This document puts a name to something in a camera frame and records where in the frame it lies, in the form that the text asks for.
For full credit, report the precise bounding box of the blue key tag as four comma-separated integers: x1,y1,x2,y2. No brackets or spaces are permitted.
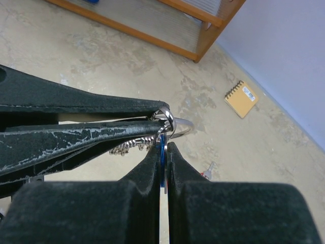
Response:
160,133,167,193

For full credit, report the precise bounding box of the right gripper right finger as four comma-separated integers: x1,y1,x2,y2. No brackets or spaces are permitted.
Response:
168,142,321,243

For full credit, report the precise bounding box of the brown spiral notebook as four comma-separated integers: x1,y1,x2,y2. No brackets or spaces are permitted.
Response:
224,80,258,118

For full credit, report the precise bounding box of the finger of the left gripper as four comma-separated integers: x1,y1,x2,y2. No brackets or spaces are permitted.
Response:
1,120,164,185
1,66,169,118

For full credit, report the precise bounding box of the large metal keyring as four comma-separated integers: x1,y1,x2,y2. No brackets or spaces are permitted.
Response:
150,107,194,139

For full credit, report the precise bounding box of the wooden shelf rack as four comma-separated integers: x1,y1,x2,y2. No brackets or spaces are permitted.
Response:
51,0,245,63

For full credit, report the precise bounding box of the red key tag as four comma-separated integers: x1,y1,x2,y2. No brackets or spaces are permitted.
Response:
201,162,215,180

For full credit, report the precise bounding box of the bunch of metal keys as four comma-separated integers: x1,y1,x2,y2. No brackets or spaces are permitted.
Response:
109,136,154,156

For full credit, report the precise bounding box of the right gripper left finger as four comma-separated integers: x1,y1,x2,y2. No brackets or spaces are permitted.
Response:
1,149,160,243

